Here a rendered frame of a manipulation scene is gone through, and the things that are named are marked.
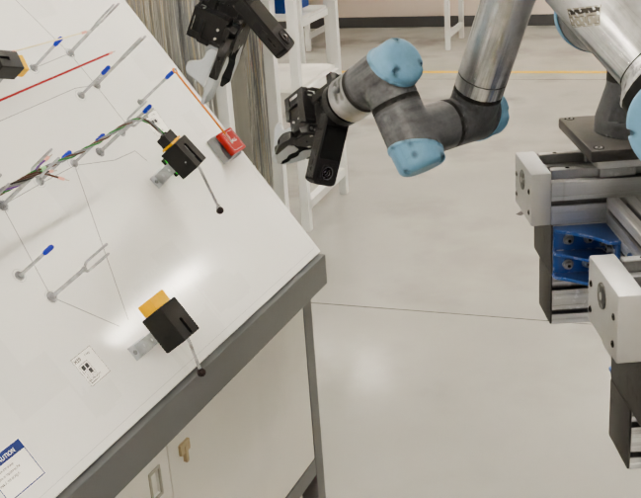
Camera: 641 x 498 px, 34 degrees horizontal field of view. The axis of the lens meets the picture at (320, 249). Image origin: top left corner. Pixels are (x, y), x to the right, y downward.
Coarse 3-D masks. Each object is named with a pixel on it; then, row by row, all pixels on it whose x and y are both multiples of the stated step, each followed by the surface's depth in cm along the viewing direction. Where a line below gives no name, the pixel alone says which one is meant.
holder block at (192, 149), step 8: (184, 136) 183; (176, 144) 181; (184, 144) 183; (192, 144) 184; (168, 152) 182; (176, 152) 181; (184, 152) 181; (192, 152) 183; (200, 152) 185; (168, 160) 182; (176, 160) 182; (184, 160) 182; (192, 160) 181; (200, 160) 184; (176, 168) 183; (184, 168) 182; (192, 168) 182; (184, 176) 183
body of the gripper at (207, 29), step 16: (208, 0) 168; (224, 0) 166; (192, 16) 167; (208, 16) 166; (224, 16) 167; (240, 16) 167; (192, 32) 168; (208, 32) 168; (224, 32) 167; (240, 32) 167
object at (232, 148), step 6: (222, 132) 204; (228, 132) 205; (234, 132) 207; (222, 138) 203; (234, 138) 205; (222, 144) 203; (228, 144) 203; (234, 144) 204; (240, 144) 206; (228, 150) 203; (234, 150) 203; (240, 150) 205
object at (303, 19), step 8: (296, 0) 648; (304, 8) 692; (312, 8) 689; (320, 8) 690; (280, 16) 666; (304, 16) 663; (312, 16) 671; (320, 16) 685; (304, 24) 658; (328, 24) 704; (328, 32) 706; (328, 40) 708; (304, 48) 661; (328, 48) 710; (304, 56) 661; (328, 56) 712
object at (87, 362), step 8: (80, 352) 152; (88, 352) 153; (72, 360) 150; (80, 360) 152; (88, 360) 153; (96, 360) 154; (80, 368) 151; (88, 368) 152; (96, 368) 153; (104, 368) 154; (88, 376) 151; (96, 376) 152; (104, 376) 153
